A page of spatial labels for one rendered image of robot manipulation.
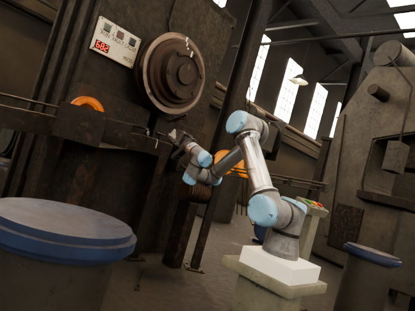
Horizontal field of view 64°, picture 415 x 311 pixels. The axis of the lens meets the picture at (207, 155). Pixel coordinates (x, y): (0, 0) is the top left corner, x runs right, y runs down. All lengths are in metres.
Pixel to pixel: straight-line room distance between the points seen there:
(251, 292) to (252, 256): 0.15
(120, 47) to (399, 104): 3.07
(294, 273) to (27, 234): 0.91
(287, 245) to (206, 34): 1.56
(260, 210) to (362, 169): 2.91
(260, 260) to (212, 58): 1.54
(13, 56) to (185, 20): 5.97
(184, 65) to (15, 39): 6.29
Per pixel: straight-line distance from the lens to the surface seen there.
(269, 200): 1.25
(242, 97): 6.43
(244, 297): 1.44
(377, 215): 3.91
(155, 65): 1.90
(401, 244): 3.17
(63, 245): 0.64
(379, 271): 2.19
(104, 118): 1.32
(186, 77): 1.95
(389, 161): 3.72
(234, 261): 1.38
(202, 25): 2.40
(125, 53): 1.99
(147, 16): 2.12
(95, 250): 0.66
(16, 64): 7.95
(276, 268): 1.30
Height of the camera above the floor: 0.60
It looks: 3 degrees up
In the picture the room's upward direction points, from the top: 16 degrees clockwise
